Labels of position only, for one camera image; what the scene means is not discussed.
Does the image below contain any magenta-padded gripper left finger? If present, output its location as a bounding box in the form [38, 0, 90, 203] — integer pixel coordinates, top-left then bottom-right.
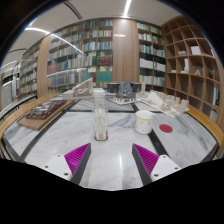
[43, 142, 92, 186]

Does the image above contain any flat round red coaster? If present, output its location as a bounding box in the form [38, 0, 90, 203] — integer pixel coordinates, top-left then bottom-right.
[159, 123, 174, 134]

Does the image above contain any dim side bookshelf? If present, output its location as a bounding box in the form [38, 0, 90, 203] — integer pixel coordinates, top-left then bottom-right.
[18, 41, 43, 99]

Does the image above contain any narrow wall bookshelf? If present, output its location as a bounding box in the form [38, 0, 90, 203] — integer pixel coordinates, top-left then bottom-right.
[136, 21, 167, 93]

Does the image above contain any dark model on wooden board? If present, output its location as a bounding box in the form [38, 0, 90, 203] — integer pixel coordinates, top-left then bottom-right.
[16, 99, 75, 132]

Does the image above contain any white city block model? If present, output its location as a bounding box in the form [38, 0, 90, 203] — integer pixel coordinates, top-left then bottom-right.
[135, 89, 190, 118]

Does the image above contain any wooden cubby shelf unit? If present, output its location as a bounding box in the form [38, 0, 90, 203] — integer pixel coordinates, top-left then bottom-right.
[160, 14, 223, 121]

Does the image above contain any white mug with yellow rim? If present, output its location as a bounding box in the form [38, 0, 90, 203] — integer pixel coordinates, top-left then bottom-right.
[134, 110, 157, 135]

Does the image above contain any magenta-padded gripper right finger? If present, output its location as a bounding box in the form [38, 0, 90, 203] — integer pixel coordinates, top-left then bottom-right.
[131, 143, 182, 187]

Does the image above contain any dark grey building model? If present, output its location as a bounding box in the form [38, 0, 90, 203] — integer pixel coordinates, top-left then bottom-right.
[106, 81, 143, 105]

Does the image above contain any white stepped architecture model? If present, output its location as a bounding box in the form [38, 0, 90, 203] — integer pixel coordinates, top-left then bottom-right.
[61, 77, 95, 101]

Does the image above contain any clear plastic drink bottle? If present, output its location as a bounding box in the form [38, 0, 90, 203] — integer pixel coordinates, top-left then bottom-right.
[92, 88, 109, 142]

